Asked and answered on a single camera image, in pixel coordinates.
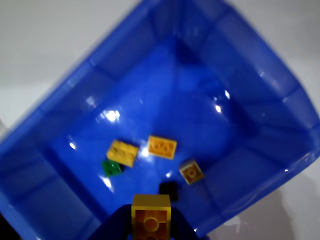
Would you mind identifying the green lego brick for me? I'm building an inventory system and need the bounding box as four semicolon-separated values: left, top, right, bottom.
101;159;125;177

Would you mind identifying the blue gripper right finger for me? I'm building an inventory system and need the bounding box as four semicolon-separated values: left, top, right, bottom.
170;207;201;240

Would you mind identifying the blue plastic bin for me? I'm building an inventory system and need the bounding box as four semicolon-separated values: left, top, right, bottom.
0;0;318;240

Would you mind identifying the yellow lego brick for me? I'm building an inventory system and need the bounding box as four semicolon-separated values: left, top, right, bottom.
106;139;140;168
131;193;173;240
147;135;178;160

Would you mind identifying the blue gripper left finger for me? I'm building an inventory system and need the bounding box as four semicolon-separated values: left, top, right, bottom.
91;203;133;240

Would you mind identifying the tan lego brick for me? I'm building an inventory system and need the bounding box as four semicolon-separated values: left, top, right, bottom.
178;159;205;186

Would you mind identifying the black lego brick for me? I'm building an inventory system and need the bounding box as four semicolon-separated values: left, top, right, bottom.
159;181;181;202

